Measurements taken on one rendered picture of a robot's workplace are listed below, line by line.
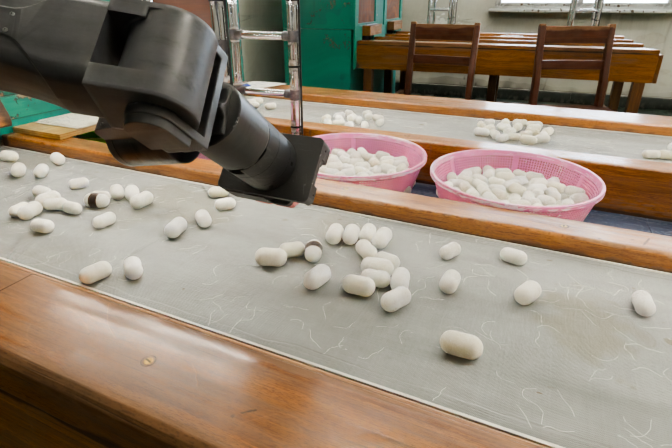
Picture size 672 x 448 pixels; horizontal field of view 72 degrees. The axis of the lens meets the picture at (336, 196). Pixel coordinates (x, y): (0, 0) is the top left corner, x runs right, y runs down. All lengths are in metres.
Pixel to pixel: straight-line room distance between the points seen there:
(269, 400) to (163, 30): 0.26
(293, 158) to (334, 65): 2.99
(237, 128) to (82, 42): 0.11
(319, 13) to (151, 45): 3.12
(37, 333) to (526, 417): 0.41
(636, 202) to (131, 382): 0.84
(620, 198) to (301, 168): 0.67
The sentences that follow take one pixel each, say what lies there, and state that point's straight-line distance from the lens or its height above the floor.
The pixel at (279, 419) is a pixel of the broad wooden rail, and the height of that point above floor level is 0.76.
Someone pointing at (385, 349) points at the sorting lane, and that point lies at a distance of 0.44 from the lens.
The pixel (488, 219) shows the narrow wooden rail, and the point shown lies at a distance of 0.64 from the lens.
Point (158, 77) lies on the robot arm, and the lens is 0.31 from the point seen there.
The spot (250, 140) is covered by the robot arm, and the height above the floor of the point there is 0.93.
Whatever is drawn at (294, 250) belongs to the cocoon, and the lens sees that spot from 0.56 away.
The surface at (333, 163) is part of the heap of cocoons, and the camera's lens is 0.88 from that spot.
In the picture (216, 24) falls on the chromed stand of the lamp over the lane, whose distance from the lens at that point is 0.80.
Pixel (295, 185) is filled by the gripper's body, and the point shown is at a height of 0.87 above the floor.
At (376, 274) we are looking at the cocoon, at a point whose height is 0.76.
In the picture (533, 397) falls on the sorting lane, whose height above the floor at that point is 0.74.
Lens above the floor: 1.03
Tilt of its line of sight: 23 degrees down
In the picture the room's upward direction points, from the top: straight up
